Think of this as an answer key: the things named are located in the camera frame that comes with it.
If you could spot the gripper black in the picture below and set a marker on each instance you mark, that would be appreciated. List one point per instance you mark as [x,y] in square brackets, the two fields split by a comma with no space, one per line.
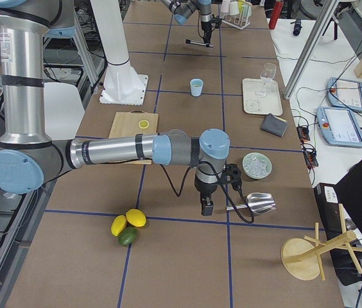
[205,188]
[205,27]

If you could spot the metal muddler black tip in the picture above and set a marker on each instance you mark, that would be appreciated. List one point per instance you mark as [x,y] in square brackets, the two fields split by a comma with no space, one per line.
[197,43]

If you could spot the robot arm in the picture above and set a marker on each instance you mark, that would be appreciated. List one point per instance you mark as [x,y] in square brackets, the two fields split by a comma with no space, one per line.
[39,145]
[182,13]

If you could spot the white pastel cup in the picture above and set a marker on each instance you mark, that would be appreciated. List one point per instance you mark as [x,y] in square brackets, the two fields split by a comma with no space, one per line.
[229,7]

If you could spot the yellow pastel cup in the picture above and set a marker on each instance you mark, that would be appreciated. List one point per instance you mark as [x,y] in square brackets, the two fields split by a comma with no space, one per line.
[244,6]

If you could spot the light blue cup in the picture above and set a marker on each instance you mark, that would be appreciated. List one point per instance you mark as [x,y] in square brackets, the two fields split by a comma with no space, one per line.
[196,91]

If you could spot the whole yellow lemon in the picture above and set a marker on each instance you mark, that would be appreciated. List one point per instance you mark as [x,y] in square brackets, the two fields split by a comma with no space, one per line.
[136,218]

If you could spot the metal ice scoop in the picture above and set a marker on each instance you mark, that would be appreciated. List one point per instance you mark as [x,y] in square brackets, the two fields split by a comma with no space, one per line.
[259,202]

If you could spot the green bowl with ice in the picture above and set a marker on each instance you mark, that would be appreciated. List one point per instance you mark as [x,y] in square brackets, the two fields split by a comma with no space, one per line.
[256,165]

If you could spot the red cylinder bottle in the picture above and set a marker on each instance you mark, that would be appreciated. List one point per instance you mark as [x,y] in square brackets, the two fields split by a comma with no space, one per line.
[276,11]

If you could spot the clear wine glass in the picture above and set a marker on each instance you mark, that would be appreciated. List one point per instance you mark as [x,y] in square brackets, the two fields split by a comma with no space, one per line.
[267,74]

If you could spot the green lime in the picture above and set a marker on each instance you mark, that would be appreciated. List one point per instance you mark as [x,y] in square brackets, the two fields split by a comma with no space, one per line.
[127,236]

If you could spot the cream bear tray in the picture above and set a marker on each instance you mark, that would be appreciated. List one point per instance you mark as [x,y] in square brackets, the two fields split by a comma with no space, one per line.
[261,105]

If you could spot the grey folded cloth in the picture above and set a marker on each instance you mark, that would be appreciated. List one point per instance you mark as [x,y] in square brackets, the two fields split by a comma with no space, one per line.
[274,125]

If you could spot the wooden cutting board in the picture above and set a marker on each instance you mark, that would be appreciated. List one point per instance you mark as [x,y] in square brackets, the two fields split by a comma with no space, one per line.
[125,124]

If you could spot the wooden mug tree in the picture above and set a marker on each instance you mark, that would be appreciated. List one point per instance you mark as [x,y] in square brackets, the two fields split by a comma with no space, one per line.
[302,258]

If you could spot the black power strip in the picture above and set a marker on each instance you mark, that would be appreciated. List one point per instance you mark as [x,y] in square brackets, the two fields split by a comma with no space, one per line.
[309,151]

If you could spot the teach pendant near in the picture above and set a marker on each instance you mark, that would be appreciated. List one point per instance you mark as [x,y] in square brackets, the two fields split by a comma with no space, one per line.
[339,127]

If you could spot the teach pendant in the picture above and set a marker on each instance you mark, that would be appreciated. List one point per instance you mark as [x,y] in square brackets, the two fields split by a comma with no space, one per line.
[345,93]
[339,127]

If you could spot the teach pendant far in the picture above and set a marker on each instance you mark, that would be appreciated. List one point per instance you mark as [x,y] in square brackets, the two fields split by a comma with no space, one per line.
[345,93]

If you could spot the white wire cup rack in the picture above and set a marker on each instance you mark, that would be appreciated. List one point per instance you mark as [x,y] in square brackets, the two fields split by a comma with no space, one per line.
[240,20]

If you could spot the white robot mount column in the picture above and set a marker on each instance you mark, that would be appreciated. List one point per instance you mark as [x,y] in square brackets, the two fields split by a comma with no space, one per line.
[122,85]

